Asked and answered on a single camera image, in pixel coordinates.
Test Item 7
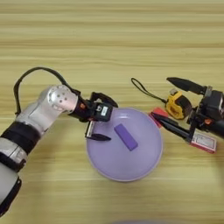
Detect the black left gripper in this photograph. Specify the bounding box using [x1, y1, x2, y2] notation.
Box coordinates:
[69, 92, 119, 142]

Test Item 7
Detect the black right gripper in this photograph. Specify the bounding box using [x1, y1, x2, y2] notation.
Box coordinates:
[151, 77, 224, 144]

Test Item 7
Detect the yellow black tape measure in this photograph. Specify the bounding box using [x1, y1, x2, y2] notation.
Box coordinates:
[130, 77, 194, 120]

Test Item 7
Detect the red block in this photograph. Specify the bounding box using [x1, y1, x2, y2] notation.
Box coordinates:
[148, 107, 170, 129]

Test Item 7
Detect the red white card box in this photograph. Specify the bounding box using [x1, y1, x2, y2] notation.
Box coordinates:
[189, 132, 218, 154]

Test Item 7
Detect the purple round plate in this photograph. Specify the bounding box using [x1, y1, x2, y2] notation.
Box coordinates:
[85, 107, 164, 182]

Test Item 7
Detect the left gripper white-labelled black box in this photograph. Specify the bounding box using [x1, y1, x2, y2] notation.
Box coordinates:
[94, 103, 114, 122]

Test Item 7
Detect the gripper white-labelled black box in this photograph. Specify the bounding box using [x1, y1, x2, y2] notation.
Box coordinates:
[200, 89, 224, 120]
[94, 103, 114, 122]

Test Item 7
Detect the purple rectangular block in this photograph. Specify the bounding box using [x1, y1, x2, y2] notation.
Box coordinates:
[114, 123, 139, 151]

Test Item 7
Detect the right gripper white-labelled black box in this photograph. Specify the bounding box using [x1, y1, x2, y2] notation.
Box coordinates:
[200, 89, 224, 120]

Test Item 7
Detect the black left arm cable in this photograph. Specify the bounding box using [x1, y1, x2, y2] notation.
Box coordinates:
[12, 66, 82, 116]

